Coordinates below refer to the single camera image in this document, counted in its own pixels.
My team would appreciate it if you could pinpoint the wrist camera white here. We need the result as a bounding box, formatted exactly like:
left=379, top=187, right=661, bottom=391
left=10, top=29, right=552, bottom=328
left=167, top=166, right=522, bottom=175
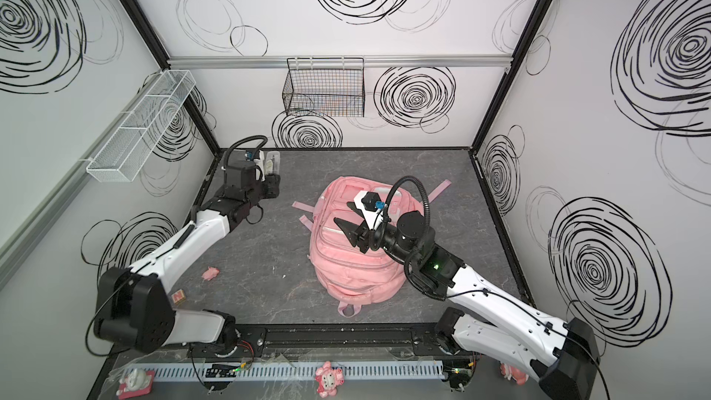
left=347, top=190, right=385, bottom=230
left=244, top=150, right=265, bottom=181

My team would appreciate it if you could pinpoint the pink plush toy centre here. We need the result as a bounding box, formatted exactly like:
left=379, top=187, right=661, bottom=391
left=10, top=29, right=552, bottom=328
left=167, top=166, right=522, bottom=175
left=315, top=361, right=344, bottom=399

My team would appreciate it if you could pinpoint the pink toy right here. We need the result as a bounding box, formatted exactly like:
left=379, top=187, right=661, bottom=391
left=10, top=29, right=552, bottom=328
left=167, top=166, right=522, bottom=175
left=500, top=363, right=529, bottom=385

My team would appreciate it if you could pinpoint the pink white toy left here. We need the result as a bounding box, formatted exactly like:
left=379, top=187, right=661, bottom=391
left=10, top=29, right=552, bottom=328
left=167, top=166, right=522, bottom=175
left=116, top=369, right=156, bottom=400

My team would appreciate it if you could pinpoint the black wire wall basket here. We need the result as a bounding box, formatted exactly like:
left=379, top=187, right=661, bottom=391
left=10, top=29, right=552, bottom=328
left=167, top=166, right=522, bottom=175
left=281, top=57, right=366, bottom=118

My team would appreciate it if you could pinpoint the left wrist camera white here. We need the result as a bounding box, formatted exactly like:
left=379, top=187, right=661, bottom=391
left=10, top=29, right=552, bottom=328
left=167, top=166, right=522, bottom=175
left=244, top=150, right=265, bottom=181

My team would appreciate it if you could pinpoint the small pink eraser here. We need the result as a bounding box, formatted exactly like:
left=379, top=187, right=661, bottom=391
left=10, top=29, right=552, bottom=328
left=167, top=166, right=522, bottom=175
left=202, top=267, right=220, bottom=281

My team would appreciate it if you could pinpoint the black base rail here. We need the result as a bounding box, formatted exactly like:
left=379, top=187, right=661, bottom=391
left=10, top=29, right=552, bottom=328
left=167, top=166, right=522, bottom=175
left=93, top=318, right=464, bottom=359

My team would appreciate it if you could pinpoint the pink student backpack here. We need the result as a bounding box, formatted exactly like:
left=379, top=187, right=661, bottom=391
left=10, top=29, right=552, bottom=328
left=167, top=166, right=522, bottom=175
left=293, top=177, right=428, bottom=318

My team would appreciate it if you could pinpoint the small orange eraser block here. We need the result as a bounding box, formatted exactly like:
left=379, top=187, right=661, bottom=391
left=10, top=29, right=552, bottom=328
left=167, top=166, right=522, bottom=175
left=171, top=290, right=186, bottom=306

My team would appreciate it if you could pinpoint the clear plastic pen case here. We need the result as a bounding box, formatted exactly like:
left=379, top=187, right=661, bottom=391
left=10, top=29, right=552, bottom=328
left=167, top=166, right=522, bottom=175
left=263, top=151, right=281, bottom=175

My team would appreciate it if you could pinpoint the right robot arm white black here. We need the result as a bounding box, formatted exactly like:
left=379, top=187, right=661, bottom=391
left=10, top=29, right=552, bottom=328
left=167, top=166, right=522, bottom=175
left=334, top=211, right=601, bottom=399

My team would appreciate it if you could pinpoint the white slotted cable duct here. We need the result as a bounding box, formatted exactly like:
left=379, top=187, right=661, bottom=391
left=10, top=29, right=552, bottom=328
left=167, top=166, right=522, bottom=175
left=118, top=360, right=445, bottom=383

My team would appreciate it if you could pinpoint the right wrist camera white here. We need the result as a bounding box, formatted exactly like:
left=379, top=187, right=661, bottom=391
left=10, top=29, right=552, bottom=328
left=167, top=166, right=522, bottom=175
left=347, top=190, right=385, bottom=230

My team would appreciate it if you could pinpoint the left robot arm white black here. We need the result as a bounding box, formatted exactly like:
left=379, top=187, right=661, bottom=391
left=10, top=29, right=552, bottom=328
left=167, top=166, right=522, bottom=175
left=85, top=161, right=281, bottom=356

